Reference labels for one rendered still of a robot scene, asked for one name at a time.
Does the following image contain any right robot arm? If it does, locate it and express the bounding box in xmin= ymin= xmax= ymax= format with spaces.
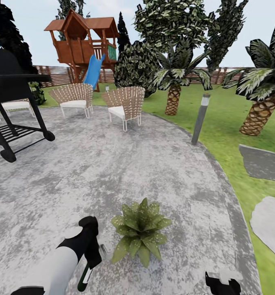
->
xmin=205 ymin=269 xmax=243 ymax=295

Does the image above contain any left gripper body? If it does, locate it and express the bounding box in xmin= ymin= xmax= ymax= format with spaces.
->
xmin=84 ymin=239 xmax=102 ymax=269

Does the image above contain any insectifuge atomizer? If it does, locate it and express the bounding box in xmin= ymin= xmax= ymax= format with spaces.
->
xmin=77 ymin=263 xmax=94 ymax=292

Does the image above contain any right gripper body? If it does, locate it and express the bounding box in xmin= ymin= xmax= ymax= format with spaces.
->
xmin=209 ymin=277 xmax=241 ymax=295

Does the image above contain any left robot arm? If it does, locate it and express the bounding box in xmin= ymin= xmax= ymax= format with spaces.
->
xmin=10 ymin=216 xmax=113 ymax=295

